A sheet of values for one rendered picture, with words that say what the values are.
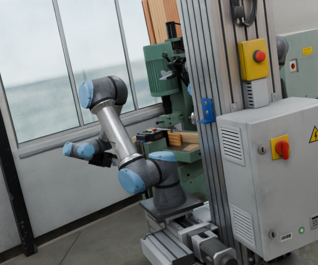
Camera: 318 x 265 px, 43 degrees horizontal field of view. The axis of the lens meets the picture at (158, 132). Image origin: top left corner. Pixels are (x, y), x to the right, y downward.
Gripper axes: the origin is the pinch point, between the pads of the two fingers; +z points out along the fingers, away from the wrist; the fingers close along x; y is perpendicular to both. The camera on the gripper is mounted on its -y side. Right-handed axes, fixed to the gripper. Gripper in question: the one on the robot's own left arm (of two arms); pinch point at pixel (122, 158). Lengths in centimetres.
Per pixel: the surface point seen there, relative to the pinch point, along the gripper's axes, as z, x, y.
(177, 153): 23.5, 19.1, -7.5
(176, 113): 31.1, 2.7, -34.8
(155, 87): 11.3, 4.0, -45.2
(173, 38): 15, 8, -77
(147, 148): 12.0, 5.9, -8.2
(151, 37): 76, -114, -132
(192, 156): 26.5, 29.0, -6.7
